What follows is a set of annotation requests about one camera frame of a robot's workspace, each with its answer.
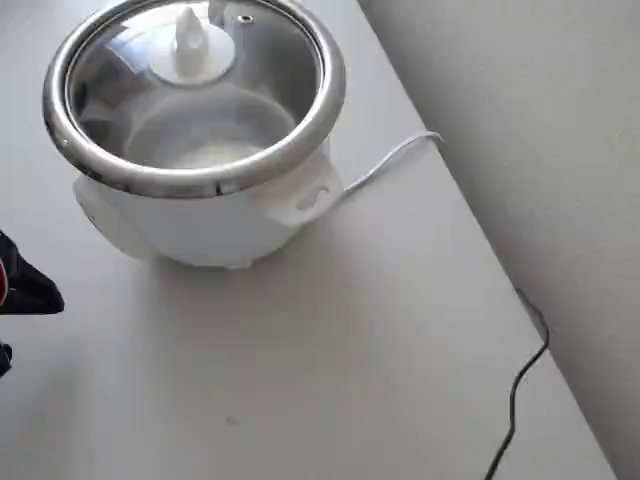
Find stainless steel inner pot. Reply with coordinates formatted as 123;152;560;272
69;0;329;172

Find white power cord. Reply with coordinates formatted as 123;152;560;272
342;130;446;196

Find black wrist camera mount plate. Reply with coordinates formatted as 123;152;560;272
0;228;66;316

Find white electric rice cooker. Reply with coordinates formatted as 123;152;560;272
42;0;347;272

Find black cable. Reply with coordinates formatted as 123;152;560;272
482;287;551;480

